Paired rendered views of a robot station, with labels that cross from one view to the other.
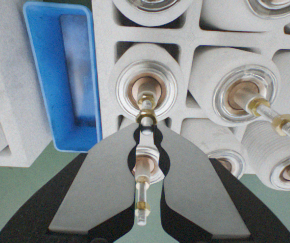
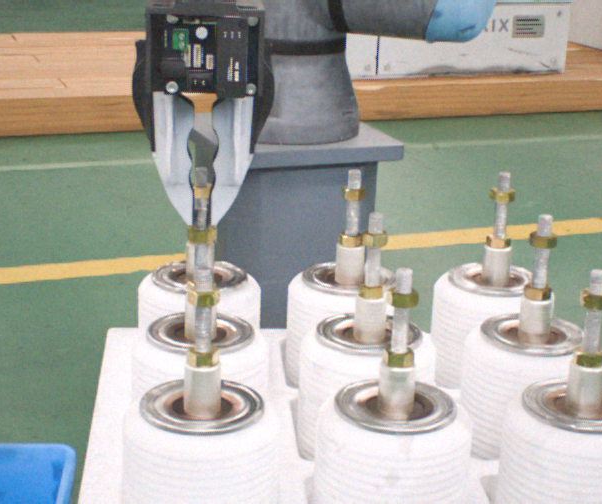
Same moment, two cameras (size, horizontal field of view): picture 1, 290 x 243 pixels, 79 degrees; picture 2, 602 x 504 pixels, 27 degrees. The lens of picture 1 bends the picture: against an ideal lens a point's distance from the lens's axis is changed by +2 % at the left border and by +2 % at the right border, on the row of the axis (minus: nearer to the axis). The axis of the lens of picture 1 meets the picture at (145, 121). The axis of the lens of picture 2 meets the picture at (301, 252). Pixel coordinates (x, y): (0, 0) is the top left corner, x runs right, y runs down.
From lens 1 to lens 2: 0.88 m
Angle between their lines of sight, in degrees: 100
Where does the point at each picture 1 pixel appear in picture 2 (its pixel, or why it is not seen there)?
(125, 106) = (163, 342)
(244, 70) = (350, 316)
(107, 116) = (99, 477)
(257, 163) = (506, 437)
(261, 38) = not seen: hidden behind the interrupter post
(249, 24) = (335, 303)
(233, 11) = (309, 300)
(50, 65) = not seen: outside the picture
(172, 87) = (244, 327)
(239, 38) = not seen: hidden behind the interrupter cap
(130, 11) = (173, 296)
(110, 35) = (126, 394)
